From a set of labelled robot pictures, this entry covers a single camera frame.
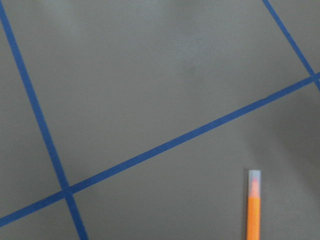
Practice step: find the orange marker pen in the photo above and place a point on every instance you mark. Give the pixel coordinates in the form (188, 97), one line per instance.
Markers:
(253, 221)

